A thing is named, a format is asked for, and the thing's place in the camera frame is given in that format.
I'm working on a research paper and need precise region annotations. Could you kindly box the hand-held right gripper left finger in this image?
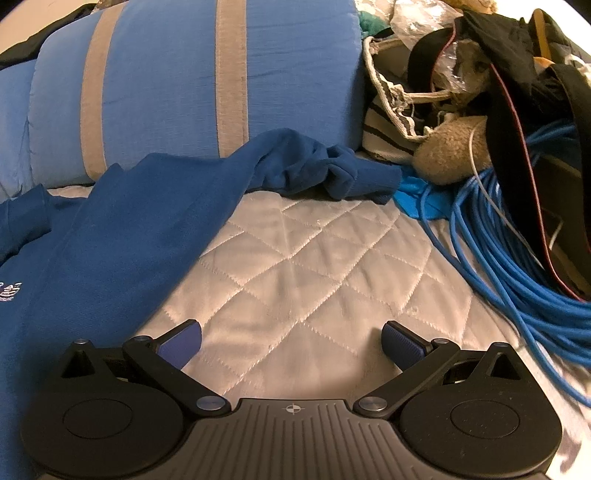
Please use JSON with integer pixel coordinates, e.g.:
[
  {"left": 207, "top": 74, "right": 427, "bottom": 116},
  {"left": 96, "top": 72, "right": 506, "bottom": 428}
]
[{"left": 60, "top": 318, "right": 232, "bottom": 420}]

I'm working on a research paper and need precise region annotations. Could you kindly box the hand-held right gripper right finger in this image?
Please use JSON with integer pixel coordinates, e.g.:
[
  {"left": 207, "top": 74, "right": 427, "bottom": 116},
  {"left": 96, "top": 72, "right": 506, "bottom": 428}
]
[{"left": 353, "top": 320, "right": 527, "bottom": 419}]

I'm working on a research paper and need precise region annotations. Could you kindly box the blue sweatshirt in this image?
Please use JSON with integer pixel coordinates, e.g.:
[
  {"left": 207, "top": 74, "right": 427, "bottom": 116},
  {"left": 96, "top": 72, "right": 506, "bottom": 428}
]
[{"left": 0, "top": 129, "right": 402, "bottom": 480}]

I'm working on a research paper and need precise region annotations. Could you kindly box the light blue cloth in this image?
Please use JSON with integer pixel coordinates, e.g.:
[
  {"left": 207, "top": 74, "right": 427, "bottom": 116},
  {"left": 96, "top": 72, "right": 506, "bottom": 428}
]
[{"left": 394, "top": 173, "right": 456, "bottom": 221}]

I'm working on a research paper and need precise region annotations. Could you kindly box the beige plush toy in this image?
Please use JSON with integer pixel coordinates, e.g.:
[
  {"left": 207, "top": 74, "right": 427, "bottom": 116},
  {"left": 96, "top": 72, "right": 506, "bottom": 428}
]
[{"left": 412, "top": 115, "right": 493, "bottom": 185}]

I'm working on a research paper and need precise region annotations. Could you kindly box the striped canvas tote bag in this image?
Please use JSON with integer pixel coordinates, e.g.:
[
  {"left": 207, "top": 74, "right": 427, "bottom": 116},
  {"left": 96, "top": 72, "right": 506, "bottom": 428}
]
[{"left": 362, "top": 34, "right": 462, "bottom": 165}]

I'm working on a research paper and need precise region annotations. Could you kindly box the blue grey-striped pillow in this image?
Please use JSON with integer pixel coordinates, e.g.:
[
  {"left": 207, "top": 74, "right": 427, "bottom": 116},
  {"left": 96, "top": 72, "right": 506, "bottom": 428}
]
[
  {"left": 28, "top": 0, "right": 366, "bottom": 186},
  {"left": 0, "top": 60, "right": 49, "bottom": 200}
]

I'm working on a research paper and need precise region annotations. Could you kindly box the black crumpled cloth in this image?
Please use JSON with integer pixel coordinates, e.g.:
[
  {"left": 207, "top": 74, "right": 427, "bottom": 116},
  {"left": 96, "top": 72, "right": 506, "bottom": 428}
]
[{"left": 462, "top": 9, "right": 537, "bottom": 89}]

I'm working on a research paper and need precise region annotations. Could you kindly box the clear plastic bag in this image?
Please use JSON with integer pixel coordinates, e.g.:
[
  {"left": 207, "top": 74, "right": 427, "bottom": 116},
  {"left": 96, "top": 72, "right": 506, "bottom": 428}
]
[{"left": 390, "top": 0, "right": 468, "bottom": 80}]

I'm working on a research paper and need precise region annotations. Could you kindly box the teal cloth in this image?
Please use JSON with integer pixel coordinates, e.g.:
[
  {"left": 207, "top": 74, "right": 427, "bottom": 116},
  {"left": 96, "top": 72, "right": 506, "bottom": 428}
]
[{"left": 359, "top": 9, "right": 394, "bottom": 38}]

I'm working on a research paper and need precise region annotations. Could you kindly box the black garment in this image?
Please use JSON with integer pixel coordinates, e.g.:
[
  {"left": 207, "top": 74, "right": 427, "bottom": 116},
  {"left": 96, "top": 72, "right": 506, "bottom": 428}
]
[{"left": 0, "top": 0, "right": 108, "bottom": 71}]

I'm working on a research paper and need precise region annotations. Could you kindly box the blue cable coil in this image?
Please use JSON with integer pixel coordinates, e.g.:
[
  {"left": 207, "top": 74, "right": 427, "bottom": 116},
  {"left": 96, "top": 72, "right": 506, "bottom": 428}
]
[{"left": 418, "top": 122, "right": 591, "bottom": 408}]

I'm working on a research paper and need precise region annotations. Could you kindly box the black bag with strap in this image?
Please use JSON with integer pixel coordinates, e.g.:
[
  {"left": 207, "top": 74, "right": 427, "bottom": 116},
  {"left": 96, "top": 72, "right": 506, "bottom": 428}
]
[{"left": 487, "top": 46, "right": 591, "bottom": 303}]

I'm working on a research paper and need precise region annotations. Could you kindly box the brown strap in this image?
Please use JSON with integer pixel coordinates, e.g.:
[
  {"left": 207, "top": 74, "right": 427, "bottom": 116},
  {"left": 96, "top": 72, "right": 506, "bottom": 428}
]
[{"left": 530, "top": 9, "right": 556, "bottom": 62}]

